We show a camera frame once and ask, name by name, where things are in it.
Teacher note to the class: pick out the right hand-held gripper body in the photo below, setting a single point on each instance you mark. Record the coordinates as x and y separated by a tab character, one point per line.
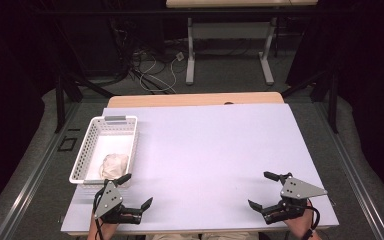
296	190

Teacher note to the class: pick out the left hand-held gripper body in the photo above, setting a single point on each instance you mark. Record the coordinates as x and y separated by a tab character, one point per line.
110	201

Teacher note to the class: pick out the cream baby bodysuit brown trim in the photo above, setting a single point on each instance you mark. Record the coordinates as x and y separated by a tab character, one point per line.
113	165

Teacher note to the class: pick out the white perforated plastic basket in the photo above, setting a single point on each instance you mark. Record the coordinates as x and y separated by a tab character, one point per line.
80	166

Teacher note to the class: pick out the person's left hand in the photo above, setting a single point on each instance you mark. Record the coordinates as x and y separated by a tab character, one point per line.
100	231

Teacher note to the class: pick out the person's right hand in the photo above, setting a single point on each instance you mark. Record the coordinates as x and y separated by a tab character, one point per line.
301	225

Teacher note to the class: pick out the pale lilac table mat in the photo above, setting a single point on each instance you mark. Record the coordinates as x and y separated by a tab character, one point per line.
290	133

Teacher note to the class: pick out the black metal stand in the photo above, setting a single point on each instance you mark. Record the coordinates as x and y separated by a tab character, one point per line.
60	106
332	106

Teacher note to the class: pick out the dark curtain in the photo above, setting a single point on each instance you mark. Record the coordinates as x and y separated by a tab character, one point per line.
6	100
373	83

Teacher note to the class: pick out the black horizontal bar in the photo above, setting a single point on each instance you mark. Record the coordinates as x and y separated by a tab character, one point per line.
113	12

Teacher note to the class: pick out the desk with white legs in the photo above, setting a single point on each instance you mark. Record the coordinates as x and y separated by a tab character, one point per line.
230	3

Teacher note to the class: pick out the aluminium floor rail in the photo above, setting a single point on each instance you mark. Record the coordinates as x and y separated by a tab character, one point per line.
356	186
30	186

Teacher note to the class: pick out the black floor socket frame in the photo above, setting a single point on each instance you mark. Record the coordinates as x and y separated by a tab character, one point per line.
60	146

